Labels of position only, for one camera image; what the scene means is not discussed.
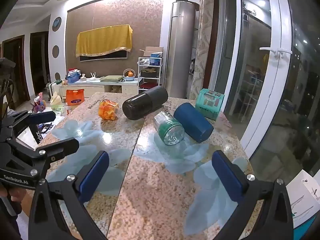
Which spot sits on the silver standing air conditioner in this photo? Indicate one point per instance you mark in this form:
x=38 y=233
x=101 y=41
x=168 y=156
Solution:
x=181 y=50

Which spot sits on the dark wooden door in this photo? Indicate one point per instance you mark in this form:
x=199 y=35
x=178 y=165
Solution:
x=38 y=57
x=15 y=67

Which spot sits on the clear bottle with green label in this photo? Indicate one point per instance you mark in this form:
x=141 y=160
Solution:
x=170 y=130

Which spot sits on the colourful small box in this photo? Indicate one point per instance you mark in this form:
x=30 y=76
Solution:
x=39 y=105

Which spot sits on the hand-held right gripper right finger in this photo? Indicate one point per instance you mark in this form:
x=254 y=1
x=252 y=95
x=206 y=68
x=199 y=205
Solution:
x=228 y=180

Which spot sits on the white television cabinet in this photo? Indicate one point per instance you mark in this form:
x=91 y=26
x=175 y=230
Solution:
x=100 y=87

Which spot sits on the teal printed box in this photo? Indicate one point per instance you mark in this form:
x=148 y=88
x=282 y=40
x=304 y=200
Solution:
x=209 y=103

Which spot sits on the black cylindrical bottle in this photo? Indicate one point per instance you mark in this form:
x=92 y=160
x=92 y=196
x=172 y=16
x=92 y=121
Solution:
x=145 y=102

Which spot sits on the green cushion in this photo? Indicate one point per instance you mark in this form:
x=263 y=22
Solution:
x=111 y=78

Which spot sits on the white framed glass door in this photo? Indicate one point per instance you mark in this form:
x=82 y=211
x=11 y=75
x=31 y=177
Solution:
x=270 y=80

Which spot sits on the orange snack bag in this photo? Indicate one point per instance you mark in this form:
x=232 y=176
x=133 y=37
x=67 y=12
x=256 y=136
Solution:
x=108 y=110

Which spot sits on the dark blue cup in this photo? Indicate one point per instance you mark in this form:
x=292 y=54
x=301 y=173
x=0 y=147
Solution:
x=193 y=122

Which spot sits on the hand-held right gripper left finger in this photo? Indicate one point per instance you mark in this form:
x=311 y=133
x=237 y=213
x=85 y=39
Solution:
x=93 y=177

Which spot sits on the open cardboard box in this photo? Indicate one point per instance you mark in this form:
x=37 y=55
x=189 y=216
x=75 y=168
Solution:
x=152 y=51

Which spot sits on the wall television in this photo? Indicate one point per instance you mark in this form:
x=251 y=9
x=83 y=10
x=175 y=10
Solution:
x=105 y=56

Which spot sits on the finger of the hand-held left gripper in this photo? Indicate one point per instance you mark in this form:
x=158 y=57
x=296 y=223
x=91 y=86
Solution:
x=42 y=117
x=62 y=147

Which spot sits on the fruit basket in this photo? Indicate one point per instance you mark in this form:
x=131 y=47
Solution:
x=129 y=76

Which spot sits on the orange shopping bag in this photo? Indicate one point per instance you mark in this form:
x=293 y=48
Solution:
x=75 y=97

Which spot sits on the patterned beige curtain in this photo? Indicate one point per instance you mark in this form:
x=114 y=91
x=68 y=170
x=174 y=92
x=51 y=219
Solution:
x=201 y=42

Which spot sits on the yellow cloth cover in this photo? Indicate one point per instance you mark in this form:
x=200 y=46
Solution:
x=103 y=41

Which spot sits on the person's left hand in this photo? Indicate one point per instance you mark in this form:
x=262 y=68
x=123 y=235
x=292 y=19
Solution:
x=15 y=195

